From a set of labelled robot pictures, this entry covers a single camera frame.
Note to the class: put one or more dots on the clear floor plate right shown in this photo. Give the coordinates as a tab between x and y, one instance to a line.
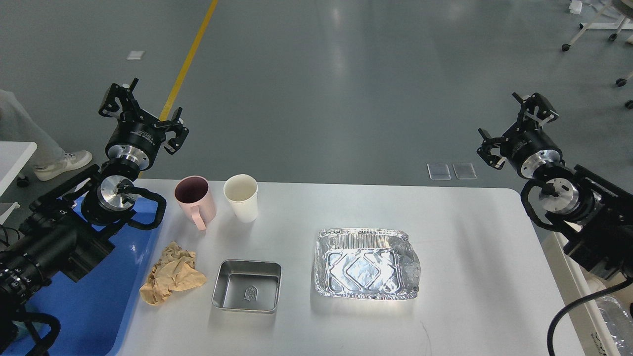
464	171

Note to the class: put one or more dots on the white rolling stand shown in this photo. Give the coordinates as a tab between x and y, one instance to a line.
623	22

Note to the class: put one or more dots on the white side table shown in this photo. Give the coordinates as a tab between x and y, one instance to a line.
13	157

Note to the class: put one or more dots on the white sneaker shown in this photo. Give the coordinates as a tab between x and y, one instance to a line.
70	162

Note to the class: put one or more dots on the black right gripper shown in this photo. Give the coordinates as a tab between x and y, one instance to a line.
528	148

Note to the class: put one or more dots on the clear floor plate left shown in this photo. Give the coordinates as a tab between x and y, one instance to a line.
439	171

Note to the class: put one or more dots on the clear floor plate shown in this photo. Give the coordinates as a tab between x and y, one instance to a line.
439	171
464	171

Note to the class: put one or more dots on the beige waste bin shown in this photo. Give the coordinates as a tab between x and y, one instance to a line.
573	282

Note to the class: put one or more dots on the crumpled brown paper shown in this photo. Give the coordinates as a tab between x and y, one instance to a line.
175	271

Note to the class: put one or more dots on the blue plastic tray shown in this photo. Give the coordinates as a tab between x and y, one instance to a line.
94	312

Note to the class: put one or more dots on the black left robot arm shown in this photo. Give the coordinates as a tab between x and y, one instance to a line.
70	227

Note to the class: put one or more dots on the pink ribbed mug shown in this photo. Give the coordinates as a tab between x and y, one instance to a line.
196	200

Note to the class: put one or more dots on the clear plastic bottle in bin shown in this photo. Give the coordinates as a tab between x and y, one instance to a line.
618	321

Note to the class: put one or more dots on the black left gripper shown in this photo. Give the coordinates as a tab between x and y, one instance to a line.
138	139

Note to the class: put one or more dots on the white paper cup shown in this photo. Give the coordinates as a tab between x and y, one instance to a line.
241	191

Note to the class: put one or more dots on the person's leg in grey trousers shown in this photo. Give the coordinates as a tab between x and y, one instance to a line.
17	125

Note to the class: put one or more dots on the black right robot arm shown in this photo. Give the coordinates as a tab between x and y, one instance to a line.
593	214

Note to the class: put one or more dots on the aluminium foil tray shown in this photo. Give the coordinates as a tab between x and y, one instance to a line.
366	264

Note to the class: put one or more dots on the small steel tray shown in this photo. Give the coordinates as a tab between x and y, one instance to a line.
247	286

